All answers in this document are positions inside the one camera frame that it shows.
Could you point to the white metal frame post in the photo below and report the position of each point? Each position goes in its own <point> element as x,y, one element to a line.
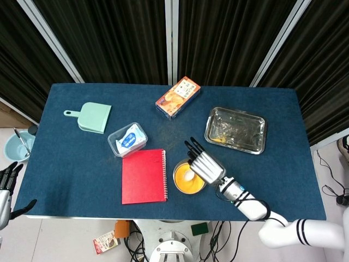
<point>171,41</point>
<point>49,38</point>
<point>280,41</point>

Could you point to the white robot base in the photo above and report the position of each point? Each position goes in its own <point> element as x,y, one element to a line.
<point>169,243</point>

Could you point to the clear plastic container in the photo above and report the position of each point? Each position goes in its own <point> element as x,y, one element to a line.
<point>112,144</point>

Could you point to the green box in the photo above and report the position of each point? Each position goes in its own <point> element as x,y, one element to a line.
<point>199,229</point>

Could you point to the light blue bowl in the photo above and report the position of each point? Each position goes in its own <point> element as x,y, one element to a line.
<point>13,150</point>

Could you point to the printed snack packet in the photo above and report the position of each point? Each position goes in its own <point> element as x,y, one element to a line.
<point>105,243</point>

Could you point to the metal tray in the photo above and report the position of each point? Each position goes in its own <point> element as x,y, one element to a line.
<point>235,131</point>

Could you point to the black pleated curtain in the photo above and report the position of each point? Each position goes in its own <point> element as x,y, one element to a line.
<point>109,41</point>
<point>16,68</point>
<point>327,68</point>
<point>226,41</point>

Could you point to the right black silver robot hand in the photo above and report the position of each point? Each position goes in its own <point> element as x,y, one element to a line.
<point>207,169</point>

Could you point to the brown cardboard box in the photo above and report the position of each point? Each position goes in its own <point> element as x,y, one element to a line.
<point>11,114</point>

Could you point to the blue table cloth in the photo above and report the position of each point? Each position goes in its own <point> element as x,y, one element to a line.
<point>81,177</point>

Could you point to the blue white tissue packet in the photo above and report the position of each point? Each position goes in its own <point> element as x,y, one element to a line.
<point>129,140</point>

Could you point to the red spiral notebook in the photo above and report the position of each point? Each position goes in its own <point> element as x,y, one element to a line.
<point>143,177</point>

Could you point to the orange blue snack box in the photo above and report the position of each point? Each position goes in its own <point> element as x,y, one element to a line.
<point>177,96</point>

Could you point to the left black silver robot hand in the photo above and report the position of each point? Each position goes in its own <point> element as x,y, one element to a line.
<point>5,202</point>

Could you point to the round metal tin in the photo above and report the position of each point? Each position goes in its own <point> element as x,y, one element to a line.
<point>174,177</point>

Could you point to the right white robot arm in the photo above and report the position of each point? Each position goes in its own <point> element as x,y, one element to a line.
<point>251,207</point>

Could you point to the white plastic spoon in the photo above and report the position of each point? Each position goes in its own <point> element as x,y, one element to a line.
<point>188,175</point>

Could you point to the shoe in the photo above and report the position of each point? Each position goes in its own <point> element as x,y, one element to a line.
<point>344,147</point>

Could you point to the mint green dustpan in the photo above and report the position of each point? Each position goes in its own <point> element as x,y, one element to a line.
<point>94,117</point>

